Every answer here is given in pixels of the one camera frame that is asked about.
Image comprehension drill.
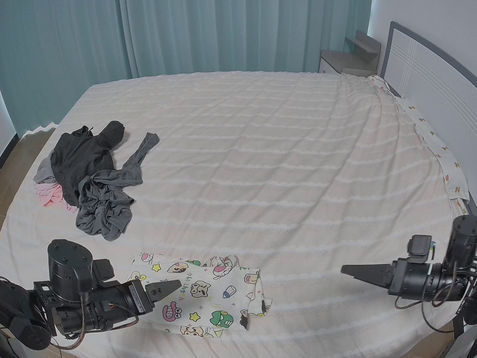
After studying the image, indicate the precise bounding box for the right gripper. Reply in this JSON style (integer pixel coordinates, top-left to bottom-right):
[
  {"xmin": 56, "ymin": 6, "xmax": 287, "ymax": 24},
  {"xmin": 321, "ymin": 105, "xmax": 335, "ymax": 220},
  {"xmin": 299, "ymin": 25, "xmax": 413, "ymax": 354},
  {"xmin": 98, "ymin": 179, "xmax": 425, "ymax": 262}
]
[{"xmin": 388, "ymin": 258, "xmax": 446, "ymax": 303}]

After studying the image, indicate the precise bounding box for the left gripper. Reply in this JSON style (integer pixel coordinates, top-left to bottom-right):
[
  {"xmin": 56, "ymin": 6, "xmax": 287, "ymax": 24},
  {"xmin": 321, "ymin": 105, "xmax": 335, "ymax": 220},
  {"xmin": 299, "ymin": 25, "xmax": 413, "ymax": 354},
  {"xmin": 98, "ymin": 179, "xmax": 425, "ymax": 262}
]
[{"xmin": 89, "ymin": 279, "xmax": 155, "ymax": 329}]

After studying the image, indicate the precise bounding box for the dark grey garment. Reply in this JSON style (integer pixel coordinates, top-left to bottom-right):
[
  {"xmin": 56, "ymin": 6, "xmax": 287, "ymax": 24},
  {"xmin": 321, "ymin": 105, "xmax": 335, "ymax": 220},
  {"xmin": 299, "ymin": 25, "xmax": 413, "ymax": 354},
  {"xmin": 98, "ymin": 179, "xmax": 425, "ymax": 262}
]
[{"xmin": 76, "ymin": 132, "xmax": 160, "ymax": 242}]

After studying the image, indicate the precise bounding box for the pink garment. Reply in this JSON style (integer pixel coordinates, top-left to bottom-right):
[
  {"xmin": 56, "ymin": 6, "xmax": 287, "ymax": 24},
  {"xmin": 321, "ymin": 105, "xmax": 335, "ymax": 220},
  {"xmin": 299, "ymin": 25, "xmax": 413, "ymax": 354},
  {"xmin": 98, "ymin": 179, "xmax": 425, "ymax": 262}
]
[{"xmin": 34, "ymin": 182, "xmax": 80, "ymax": 213}]

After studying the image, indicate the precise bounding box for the black garment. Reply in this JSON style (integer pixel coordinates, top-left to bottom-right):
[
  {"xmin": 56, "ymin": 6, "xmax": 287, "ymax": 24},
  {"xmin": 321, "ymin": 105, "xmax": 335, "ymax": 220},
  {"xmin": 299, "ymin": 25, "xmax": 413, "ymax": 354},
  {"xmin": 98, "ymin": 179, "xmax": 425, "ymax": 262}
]
[{"xmin": 50, "ymin": 121, "xmax": 125, "ymax": 206}]

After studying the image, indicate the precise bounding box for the bed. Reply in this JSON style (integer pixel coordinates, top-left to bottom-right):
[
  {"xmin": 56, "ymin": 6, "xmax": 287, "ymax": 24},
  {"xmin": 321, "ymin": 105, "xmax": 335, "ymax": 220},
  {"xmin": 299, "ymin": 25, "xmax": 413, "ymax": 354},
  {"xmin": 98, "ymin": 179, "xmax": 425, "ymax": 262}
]
[{"xmin": 0, "ymin": 21, "xmax": 477, "ymax": 358}]

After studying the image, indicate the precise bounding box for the grey bedside table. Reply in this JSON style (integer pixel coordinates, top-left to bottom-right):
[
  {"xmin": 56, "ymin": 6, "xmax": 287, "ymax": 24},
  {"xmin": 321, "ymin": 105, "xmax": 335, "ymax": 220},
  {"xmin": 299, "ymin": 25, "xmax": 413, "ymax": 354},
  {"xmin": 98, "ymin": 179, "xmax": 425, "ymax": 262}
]
[{"xmin": 320, "ymin": 29, "xmax": 382, "ymax": 77}]

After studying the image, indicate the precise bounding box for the blue-green curtain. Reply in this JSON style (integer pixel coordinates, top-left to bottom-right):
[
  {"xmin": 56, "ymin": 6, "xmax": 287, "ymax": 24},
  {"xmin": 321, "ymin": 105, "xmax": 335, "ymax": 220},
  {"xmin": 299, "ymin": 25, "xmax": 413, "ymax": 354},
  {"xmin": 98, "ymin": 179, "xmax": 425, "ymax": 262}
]
[
  {"xmin": 0, "ymin": 0, "xmax": 129, "ymax": 141},
  {"xmin": 117, "ymin": 0, "xmax": 375, "ymax": 79}
]

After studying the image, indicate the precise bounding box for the black cable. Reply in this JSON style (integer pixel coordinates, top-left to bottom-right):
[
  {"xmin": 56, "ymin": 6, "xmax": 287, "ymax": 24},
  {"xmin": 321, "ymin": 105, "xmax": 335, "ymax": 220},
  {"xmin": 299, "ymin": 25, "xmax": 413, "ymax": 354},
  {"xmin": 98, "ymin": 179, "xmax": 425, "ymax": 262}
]
[
  {"xmin": 48, "ymin": 310, "xmax": 139, "ymax": 351},
  {"xmin": 395, "ymin": 295, "xmax": 453, "ymax": 335}
]

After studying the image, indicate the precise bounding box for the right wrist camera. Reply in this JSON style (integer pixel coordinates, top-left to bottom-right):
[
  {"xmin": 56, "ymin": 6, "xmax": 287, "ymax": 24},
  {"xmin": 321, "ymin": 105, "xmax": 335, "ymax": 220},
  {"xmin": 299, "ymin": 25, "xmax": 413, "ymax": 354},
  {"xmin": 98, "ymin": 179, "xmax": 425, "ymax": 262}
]
[{"xmin": 407, "ymin": 234, "xmax": 436, "ymax": 265}]

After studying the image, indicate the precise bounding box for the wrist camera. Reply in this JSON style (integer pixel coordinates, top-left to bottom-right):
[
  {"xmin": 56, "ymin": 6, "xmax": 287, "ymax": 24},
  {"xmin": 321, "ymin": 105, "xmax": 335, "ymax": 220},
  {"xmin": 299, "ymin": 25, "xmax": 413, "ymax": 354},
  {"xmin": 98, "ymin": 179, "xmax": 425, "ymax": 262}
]
[
  {"xmin": 407, "ymin": 234, "xmax": 436, "ymax": 265},
  {"xmin": 92, "ymin": 259, "xmax": 115, "ymax": 282}
]

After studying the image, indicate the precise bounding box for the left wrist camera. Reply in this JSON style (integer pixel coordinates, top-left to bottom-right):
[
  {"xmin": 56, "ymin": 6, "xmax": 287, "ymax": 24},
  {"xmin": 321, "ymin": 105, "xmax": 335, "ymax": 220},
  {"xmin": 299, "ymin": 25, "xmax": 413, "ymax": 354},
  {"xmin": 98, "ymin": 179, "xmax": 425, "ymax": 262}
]
[{"xmin": 92, "ymin": 259, "xmax": 115, "ymax": 282}]

